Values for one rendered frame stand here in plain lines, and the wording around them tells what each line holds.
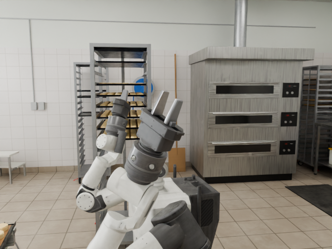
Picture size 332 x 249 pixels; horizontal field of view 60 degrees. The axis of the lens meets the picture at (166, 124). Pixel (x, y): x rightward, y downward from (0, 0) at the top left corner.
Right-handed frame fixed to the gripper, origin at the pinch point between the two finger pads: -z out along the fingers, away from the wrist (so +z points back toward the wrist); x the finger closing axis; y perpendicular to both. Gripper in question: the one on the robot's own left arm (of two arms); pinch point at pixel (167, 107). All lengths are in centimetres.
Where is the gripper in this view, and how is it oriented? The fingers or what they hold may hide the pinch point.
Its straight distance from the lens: 65.9
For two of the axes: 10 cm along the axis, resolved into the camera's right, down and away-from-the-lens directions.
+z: -3.6, 8.8, 2.9
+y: 6.7, 0.3, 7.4
